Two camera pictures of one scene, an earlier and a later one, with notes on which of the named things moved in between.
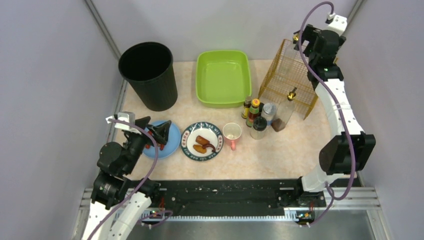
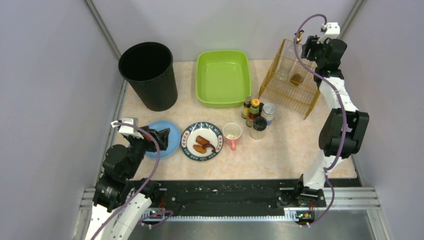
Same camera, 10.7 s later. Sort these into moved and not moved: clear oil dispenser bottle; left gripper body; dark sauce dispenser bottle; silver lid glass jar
Moved: dark sauce dispenser bottle
Not moved: silver lid glass jar; left gripper body; clear oil dispenser bottle
